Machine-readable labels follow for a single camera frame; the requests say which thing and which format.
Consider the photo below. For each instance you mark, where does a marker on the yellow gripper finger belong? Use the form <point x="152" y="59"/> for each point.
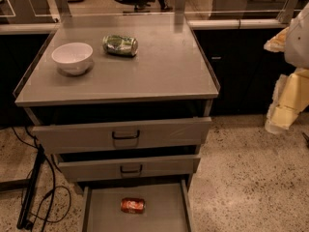
<point x="290" y="97"/>
<point x="277" y="43"/>

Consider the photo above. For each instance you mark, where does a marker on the red coke can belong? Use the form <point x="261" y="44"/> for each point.
<point x="133" y="205"/>

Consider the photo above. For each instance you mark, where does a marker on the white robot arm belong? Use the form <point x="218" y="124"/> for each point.
<point x="297" y="42"/>

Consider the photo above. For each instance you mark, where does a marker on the top grey drawer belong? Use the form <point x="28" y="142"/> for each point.
<point x="96" y="137"/>

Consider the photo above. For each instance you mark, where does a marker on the grey drawer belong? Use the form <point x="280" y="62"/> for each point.
<point x="159" y="207"/>
<point x="96" y="137"/>
<point x="114" y="169"/>

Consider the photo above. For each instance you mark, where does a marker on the middle grey drawer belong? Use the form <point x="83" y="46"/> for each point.
<point x="114" y="169"/>

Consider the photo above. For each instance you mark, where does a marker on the green soda can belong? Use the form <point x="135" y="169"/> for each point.
<point x="120" y="45"/>

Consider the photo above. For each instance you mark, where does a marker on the grey drawer cabinet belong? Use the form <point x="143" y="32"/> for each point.
<point x="168" y="78"/>

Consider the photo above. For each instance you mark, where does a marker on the bottom grey drawer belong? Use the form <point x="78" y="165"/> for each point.
<point x="159" y="207"/>

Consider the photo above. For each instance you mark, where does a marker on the grey background desk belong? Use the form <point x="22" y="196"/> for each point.
<point x="246" y="9"/>

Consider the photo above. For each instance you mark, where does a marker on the white bowl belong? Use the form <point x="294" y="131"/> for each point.
<point x="73" y="58"/>

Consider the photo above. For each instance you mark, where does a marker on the clear acrylic barrier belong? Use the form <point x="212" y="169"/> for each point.
<point x="21" y="11"/>

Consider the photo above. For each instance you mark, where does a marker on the black floor bar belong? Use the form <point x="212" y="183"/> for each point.
<point x="26" y="203"/>

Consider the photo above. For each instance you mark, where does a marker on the right metal post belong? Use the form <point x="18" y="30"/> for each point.
<point x="287" y="12"/>

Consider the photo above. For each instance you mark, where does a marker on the metal post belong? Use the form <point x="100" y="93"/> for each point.
<point x="63" y="8"/>
<point x="287" y="12"/>
<point x="179" y="11"/>

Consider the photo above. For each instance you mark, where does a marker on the middle metal post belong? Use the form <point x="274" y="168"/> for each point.
<point x="179" y="11"/>

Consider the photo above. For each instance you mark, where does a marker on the black middle drawer handle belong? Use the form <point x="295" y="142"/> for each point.
<point x="125" y="169"/>

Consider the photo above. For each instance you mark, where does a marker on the black drawer handle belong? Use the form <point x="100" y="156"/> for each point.
<point x="125" y="135"/>
<point x="125" y="169"/>

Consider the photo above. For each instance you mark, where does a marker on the black top drawer handle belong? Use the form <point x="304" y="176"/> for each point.
<point x="125" y="135"/>

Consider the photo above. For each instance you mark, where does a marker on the left metal post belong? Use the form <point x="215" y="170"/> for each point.
<point x="63" y="8"/>

